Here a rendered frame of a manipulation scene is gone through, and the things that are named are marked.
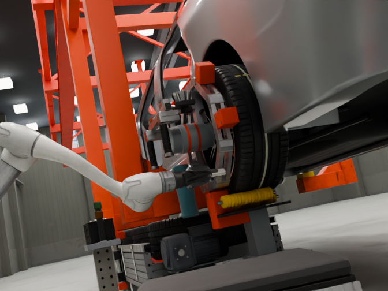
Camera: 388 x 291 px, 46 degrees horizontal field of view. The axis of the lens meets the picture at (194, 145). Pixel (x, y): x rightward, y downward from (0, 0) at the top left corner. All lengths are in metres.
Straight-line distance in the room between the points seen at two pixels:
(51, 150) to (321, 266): 1.34
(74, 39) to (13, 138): 3.05
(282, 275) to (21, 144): 1.36
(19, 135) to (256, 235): 1.14
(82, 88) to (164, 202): 2.38
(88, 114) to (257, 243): 2.82
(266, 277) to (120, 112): 1.95
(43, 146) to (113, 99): 0.83
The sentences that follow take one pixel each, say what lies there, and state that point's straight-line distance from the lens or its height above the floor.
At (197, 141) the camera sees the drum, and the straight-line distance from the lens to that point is 2.15.
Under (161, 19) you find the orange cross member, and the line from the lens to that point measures 5.15.
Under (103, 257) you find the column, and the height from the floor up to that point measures 0.37.
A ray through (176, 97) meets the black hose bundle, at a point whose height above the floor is 1.00.
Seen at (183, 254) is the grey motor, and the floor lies 0.30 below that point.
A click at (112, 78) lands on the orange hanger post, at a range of 2.69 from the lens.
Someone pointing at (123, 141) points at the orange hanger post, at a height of 0.97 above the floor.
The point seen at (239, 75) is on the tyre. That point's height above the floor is 1.05.
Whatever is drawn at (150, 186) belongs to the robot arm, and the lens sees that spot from 1.85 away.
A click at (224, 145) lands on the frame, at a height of 0.74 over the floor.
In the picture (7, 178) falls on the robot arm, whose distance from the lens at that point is 2.11.
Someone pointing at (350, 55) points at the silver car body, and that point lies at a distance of 1.52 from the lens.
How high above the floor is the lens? 0.45
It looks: 9 degrees up
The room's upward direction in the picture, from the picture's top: 12 degrees counter-clockwise
